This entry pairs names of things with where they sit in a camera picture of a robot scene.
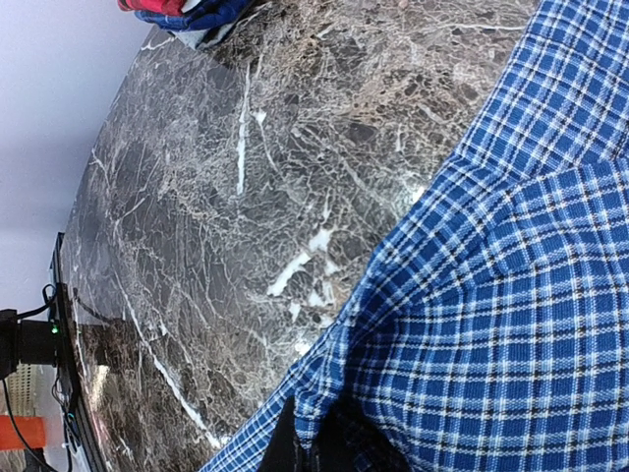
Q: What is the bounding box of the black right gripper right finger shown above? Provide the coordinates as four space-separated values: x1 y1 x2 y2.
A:
314 407 411 472

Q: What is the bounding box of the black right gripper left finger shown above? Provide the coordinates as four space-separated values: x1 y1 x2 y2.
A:
257 396 305 472

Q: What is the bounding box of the blue checked long sleeve shirt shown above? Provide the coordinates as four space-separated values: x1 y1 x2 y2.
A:
206 1 628 471

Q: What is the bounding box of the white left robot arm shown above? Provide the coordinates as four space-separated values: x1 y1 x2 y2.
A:
1 310 60 380

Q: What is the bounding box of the orange object outside cell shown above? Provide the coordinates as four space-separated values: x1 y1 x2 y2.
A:
0 415 47 451

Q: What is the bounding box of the red plaid folded shirt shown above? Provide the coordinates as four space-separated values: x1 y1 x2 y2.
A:
117 0 257 50

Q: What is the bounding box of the black front table rail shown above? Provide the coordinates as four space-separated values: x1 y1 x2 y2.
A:
49 232 107 472

